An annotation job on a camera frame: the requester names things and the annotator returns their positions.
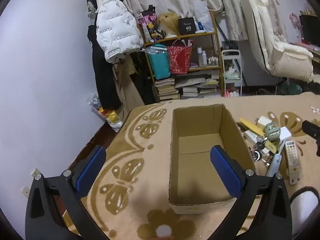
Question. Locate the beige coat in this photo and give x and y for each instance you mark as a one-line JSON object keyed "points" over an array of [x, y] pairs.
{"points": [[127, 90]]}

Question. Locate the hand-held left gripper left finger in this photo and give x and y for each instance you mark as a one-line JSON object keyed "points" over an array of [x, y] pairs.
{"points": [[91, 170]]}

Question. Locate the green cartoon earphone case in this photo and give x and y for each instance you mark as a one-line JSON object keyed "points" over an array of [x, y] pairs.
{"points": [[272, 130]]}

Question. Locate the white power bank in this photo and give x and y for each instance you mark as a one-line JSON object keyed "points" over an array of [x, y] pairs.
{"points": [[263, 120]]}

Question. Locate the white trolley cart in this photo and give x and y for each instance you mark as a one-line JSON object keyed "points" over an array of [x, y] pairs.
{"points": [[232, 55]]}

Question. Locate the wooden desk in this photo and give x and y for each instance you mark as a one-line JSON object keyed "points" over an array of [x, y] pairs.
{"points": [[313, 52]]}

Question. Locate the white puffer jacket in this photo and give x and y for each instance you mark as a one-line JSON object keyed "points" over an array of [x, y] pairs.
{"points": [[115, 25]]}

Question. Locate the black coat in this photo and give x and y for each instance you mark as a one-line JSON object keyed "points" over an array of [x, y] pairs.
{"points": [[105, 80]]}

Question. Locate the beige butterfly print blanket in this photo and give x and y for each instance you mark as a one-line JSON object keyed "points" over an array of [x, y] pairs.
{"points": [[140, 155]]}

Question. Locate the brown cardboard box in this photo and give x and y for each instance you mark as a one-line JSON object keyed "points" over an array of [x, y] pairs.
{"points": [[195, 165]]}

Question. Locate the white remote control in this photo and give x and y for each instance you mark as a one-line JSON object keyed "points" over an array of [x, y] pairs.
{"points": [[292, 160]]}

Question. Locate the pink small fan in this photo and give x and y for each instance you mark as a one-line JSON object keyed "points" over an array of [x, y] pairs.
{"points": [[295, 20]]}

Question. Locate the clear plastic bag of toys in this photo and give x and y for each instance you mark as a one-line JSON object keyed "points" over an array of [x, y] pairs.
{"points": [[110, 117]]}

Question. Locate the green fan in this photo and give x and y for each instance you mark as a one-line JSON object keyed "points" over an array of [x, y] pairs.
{"points": [[291, 88]]}

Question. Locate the light blue white tube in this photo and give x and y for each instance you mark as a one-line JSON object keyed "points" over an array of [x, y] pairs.
{"points": [[273, 165]]}

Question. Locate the wall socket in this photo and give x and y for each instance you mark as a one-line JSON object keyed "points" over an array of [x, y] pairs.
{"points": [[36, 173], [26, 191]]}

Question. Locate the cream padded quilt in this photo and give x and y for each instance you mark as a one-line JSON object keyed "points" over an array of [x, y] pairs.
{"points": [[275, 55]]}

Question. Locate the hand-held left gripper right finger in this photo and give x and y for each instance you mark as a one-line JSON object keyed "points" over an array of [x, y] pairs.
{"points": [[225, 175]]}

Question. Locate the yellow packet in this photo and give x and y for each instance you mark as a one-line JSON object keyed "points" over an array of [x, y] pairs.
{"points": [[270, 147]]}

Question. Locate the black box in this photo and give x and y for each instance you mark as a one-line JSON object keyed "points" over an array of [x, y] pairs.
{"points": [[187, 26]]}

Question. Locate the black monitor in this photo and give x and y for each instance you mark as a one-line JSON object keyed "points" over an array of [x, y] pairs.
{"points": [[311, 30]]}

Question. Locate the teal bag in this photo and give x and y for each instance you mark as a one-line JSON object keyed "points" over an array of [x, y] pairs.
{"points": [[158, 65]]}

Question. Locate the wooden shelf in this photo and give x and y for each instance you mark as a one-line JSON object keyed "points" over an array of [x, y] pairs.
{"points": [[180, 37]]}

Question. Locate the blonde wig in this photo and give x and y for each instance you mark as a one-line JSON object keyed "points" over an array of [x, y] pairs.
{"points": [[170, 25]]}

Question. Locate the pink and black cartoon packet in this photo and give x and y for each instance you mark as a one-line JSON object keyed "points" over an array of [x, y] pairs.
{"points": [[151, 25]]}

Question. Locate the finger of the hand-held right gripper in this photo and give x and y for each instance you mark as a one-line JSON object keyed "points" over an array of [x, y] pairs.
{"points": [[311, 128]]}

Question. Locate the yellow oval mirror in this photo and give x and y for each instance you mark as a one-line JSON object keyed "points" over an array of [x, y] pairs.
{"points": [[252, 126]]}

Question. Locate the red patterned bag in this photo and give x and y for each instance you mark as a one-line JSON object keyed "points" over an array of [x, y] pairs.
{"points": [[178, 60]]}

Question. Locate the stack of books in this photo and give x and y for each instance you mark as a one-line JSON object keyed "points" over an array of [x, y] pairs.
{"points": [[165, 87]]}

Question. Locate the white square charger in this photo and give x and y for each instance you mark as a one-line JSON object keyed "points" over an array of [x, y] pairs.
{"points": [[285, 133]]}

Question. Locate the white plastic bag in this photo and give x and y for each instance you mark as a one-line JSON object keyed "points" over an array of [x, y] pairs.
{"points": [[203, 15]]}

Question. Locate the white slipper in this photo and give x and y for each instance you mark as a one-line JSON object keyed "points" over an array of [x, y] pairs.
{"points": [[303, 210]]}

